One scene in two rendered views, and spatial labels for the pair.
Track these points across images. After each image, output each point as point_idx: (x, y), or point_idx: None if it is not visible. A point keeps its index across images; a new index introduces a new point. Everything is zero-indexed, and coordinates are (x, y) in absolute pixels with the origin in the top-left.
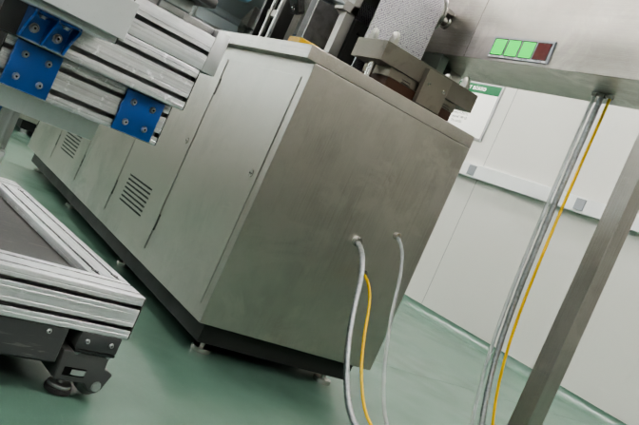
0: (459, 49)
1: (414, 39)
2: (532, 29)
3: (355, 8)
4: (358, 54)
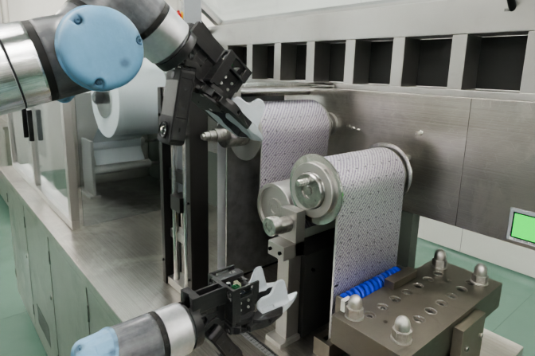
0: (443, 213)
1: (385, 234)
2: None
3: (298, 246)
4: (345, 351)
